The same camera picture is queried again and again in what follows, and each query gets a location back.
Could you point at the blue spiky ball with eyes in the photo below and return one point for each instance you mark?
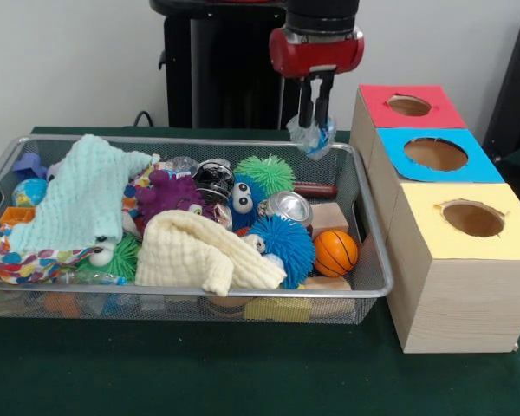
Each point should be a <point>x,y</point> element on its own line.
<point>242,216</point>

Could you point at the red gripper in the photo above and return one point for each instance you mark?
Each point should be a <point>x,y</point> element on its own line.
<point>316,56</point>

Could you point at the wooden three-hole sorting box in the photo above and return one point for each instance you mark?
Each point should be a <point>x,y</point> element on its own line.
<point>459,303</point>

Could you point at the green spiky rubber ball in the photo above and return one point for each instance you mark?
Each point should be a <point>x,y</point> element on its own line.
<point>264,173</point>

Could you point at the orange toy basketball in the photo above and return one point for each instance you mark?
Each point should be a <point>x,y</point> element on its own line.
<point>336,253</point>

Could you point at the dark green tablecloth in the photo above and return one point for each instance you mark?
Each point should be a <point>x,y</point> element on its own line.
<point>199,372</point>

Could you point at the crushed silver can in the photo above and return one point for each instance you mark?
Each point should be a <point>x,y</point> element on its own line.
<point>290,208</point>

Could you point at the mint green knitted cloth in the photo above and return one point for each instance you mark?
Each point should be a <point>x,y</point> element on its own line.
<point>78,195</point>

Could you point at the clear plastic bottle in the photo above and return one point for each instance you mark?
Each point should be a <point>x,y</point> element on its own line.
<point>312,143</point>

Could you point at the purple spiky rubber toy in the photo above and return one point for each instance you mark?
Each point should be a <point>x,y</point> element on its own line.
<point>173,195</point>

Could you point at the small globe ball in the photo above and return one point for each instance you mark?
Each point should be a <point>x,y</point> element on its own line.
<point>28,193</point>

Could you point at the black flat panel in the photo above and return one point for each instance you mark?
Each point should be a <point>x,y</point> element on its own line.
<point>515,86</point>

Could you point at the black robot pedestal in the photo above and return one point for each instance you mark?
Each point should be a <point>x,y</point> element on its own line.
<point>225,65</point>

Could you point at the blue spiky rubber ball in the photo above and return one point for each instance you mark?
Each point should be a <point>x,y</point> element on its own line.
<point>286,247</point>

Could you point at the colourful dotted cloth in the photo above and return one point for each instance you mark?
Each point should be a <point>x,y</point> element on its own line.
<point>21,262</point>

